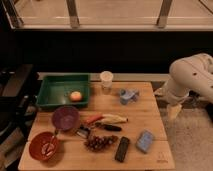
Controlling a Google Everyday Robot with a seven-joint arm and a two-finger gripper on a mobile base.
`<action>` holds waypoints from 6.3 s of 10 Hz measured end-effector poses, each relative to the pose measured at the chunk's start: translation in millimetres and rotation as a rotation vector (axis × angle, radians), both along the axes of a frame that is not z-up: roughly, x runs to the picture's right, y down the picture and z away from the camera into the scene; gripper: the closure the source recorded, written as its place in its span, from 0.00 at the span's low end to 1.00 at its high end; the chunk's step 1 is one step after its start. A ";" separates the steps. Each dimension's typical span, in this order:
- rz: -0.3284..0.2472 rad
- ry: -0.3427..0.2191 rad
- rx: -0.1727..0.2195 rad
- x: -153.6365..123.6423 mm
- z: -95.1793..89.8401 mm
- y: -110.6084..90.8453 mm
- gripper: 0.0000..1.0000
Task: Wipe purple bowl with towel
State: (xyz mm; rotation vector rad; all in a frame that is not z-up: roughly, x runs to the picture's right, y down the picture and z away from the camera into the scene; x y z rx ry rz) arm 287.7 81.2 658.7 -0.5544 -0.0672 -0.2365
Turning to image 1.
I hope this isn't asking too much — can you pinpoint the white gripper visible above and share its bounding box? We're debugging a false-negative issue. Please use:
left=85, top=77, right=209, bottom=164
left=165, top=94, right=186, bottom=120

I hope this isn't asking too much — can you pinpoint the carrot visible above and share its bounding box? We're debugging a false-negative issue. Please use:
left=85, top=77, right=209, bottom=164
left=84, top=114, right=103, bottom=125

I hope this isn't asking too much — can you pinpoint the red bowl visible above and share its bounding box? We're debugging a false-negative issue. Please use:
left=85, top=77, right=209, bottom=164
left=29, top=132, right=59, bottom=161

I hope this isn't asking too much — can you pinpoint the black remote control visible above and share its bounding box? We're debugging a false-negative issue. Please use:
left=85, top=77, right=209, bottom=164
left=114, top=137, right=130, bottom=162

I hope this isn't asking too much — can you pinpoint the banana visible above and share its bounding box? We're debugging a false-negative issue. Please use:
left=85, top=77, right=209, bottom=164
left=101, top=114, right=128, bottom=123

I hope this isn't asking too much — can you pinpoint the blue sponge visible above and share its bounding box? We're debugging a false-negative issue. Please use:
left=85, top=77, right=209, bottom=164
left=136, top=130, right=154, bottom=153

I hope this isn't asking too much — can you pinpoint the spoon in red bowl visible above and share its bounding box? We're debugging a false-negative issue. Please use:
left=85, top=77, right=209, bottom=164
left=43, top=129, right=59, bottom=156

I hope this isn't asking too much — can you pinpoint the black chair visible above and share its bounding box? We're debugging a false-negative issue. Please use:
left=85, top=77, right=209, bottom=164
left=0, top=64, right=38, bottom=145

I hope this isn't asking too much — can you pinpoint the green plastic tray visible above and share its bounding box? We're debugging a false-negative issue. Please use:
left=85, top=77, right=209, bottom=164
left=37, top=74, right=90, bottom=110

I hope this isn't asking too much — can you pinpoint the white cup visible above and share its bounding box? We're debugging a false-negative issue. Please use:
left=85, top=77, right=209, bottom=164
left=100, top=71, right=113, bottom=88

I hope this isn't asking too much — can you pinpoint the bunch of grapes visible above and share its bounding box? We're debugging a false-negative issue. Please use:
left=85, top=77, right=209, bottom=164
left=84, top=135, right=118, bottom=152

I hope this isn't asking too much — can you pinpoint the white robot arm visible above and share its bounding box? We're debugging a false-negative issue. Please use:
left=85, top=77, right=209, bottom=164
left=162, top=53, right=213, bottom=120

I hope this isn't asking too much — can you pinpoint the small metal can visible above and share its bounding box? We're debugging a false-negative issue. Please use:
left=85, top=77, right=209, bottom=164
left=76, top=125, right=91, bottom=139

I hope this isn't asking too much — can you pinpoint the apple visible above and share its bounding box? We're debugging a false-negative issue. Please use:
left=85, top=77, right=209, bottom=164
left=69, top=91, right=83, bottom=102

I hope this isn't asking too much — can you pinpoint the purple bowl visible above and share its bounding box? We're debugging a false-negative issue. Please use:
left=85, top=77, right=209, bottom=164
left=52, top=106, right=80, bottom=131

